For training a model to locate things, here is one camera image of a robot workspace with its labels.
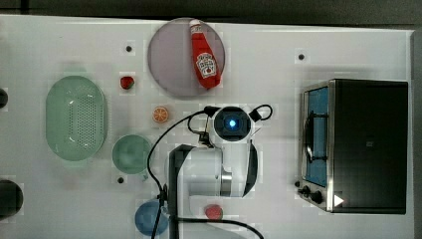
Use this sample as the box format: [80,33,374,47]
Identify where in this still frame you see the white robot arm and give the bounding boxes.
[167,107,263,239]

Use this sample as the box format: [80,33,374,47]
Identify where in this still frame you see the red plush ketchup bottle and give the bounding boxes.
[189,19,221,90]

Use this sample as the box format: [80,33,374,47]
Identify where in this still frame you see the orange slice toy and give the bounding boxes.
[152,107,169,123]

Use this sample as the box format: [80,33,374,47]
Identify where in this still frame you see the grey round plate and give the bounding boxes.
[147,18,211,98]

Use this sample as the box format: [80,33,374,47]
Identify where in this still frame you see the small red strawberry toy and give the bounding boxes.
[120,77,134,90]

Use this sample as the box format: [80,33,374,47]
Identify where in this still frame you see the red green apple toy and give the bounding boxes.
[204,204,223,220]

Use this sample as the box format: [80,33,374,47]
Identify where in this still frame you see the blue bowl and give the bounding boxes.
[134,200,168,236]

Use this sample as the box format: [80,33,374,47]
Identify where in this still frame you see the green oval colander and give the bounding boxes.
[46,76,106,161]

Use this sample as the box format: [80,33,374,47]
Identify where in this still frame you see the black toaster oven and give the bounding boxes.
[295,79,409,214]

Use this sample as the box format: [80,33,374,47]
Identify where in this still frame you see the black cylindrical cup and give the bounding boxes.
[0,180,24,220]

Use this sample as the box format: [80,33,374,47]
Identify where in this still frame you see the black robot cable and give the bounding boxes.
[146,104,274,239]

